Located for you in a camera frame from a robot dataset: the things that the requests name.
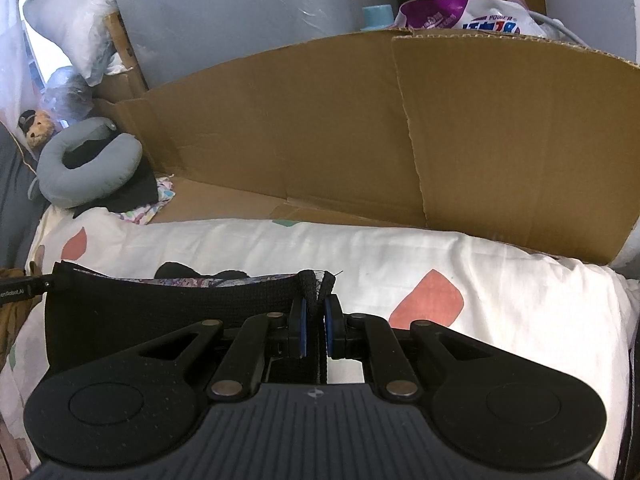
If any black bear pattern garment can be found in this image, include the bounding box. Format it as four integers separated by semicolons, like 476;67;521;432
44;261;335;377

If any brown crumpled garment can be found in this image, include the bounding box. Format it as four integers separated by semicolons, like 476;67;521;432
0;296;41;347

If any cream bear print quilt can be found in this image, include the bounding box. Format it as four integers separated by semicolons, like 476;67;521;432
27;209;639;478

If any grey blue pillow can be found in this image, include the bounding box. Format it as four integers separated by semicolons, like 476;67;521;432
0;126;49;268

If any grey neck pillow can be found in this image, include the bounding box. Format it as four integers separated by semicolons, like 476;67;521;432
27;117;143;209

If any black cloth under neck pillow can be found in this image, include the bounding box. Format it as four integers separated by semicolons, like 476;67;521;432
63;139;157;218

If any small plush bear toy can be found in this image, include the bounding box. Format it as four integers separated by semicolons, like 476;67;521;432
17;110;56;150

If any clear plastic bag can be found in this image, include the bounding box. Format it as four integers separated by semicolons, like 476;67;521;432
40;65;93;124

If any brown cardboard box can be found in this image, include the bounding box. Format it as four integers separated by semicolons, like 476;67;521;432
96;30;639;266

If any white pillow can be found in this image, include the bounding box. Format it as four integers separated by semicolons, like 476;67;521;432
23;0;118;87

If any blue cap detergent bottle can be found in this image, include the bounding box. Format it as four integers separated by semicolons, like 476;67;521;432
361;4;395;32

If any grey plastic wrapped appliance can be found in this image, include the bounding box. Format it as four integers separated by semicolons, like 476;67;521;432
116;0;399;88

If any purple white detergent bag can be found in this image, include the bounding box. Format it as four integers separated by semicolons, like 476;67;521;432
394;0;565;39

